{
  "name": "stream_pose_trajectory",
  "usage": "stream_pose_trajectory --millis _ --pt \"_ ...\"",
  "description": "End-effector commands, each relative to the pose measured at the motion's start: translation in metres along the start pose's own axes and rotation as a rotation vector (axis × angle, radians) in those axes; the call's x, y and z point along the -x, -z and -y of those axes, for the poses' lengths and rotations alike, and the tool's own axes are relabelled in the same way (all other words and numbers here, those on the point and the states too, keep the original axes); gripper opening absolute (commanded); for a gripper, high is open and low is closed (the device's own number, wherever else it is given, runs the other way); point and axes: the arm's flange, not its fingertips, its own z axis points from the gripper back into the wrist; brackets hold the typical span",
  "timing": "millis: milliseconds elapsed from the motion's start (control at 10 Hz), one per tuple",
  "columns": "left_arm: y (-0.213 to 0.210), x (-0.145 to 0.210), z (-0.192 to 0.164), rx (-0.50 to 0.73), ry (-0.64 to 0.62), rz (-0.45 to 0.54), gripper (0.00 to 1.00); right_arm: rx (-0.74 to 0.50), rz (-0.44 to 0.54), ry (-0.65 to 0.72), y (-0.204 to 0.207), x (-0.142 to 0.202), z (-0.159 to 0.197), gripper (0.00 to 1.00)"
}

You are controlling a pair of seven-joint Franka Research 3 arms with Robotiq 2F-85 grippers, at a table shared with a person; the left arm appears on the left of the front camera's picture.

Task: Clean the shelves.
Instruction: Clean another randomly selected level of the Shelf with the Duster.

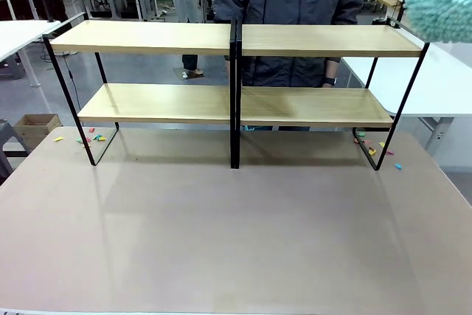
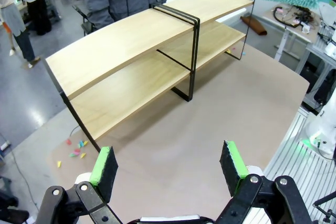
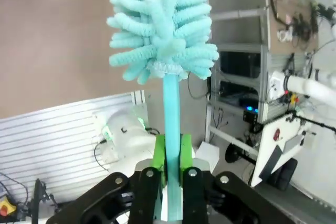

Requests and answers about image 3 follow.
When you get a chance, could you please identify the teal chenille duster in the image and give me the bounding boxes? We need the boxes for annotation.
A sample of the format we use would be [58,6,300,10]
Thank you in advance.
[106,0,220,222]

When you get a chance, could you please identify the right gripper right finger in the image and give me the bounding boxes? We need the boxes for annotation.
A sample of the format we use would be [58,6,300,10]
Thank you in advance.
[180,134,297,224]

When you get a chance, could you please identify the black controller blue lights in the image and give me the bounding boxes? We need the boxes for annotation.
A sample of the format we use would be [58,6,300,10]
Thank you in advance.
[239,97,261,123]

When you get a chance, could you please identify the white pipe boom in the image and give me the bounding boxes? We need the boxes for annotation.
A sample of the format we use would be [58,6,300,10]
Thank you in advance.
[267,68,336,107]

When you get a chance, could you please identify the white paper box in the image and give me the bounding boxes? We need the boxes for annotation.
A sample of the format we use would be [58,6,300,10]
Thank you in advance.
[195,141,221,173]

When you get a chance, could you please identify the white slatted panel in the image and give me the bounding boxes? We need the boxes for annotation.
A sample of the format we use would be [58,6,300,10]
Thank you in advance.
[0,89,146,205]

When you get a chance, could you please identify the black clamp stand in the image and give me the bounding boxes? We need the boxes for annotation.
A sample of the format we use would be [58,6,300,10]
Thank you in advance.
[30,178,57,224]

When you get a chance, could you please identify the yellow red emergency stop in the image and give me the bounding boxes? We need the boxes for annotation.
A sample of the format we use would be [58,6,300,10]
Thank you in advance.
[0,195,17,217]

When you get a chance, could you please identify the brown board with cables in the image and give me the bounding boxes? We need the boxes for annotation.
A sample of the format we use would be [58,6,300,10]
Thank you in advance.
[261,0,322,52]

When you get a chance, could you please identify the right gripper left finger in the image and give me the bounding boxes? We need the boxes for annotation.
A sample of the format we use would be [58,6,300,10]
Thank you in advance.
[47,134,167,224]

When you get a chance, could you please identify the white cart panel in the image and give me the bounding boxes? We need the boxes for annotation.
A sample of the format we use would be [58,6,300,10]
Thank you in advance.
[248,112,316,188]

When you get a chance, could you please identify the aluminium equipment rack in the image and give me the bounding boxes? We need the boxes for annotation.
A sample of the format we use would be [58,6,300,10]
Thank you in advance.
[205,42,272,144]

